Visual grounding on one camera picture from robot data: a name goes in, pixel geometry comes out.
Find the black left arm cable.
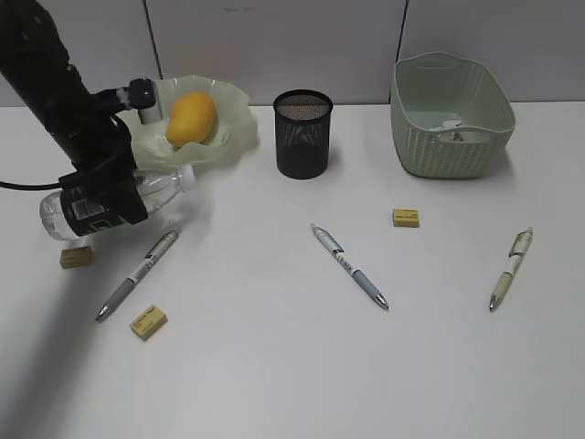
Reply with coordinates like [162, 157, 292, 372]
[0, 180, 63, 191]

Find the yellow eraser near basket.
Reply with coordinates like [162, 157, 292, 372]
[392, 209, 420, 228]

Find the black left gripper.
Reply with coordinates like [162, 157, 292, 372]
[59, 116, 148, 236]

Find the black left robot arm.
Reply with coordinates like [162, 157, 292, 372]
[1, 1, 161, 236]

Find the left grey grip pen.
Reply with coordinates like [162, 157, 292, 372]
[95, 230, 180, 323]

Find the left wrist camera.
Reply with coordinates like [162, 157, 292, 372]
[93, 78, 163, 124]

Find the grey grip ballpoint pen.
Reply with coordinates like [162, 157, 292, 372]
[310, 223, 389, 311]

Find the yellow eraser near bottle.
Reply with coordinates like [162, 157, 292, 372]
[59, 246, 93, 270]

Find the yellow eraser front left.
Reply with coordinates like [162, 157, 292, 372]
[130, 305, 168, 341]

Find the yellow mango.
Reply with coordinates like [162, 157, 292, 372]
[166, 91, 217, 148]

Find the beige grip ballpoint pen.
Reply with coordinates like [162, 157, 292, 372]
[489, 227, 534, 312]

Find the pale green wavy plate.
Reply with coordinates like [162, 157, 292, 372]
[120, 75, 258, 170]

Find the black mesh pen holder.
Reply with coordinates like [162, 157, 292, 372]
[272, 89, 334, 180]

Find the clear plastic water bottle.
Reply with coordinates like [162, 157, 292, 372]
[39, 165, 196, 241]

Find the pale green woven basket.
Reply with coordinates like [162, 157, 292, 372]
[391, 51, 516, 179]

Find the waste paper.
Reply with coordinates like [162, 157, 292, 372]
[429, 119, 475, 143]

